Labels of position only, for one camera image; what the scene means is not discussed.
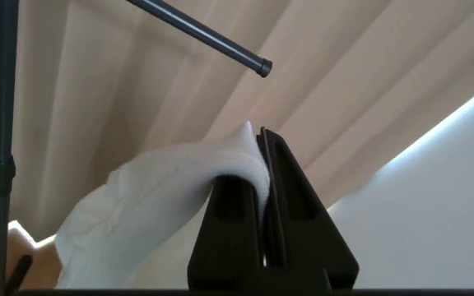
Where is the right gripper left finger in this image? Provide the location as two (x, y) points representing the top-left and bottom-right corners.
(187, 174), (263, 289)

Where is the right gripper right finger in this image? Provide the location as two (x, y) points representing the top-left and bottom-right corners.
(256, 126), (360, 289)

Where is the white garment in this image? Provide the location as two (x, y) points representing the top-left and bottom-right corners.
(53, 120), (272, 289)

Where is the black clothes rack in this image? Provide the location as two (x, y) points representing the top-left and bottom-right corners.
(0, 0), (273, 296)

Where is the beige curtain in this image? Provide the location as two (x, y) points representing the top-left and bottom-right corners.
(0, 0), (474, 289)

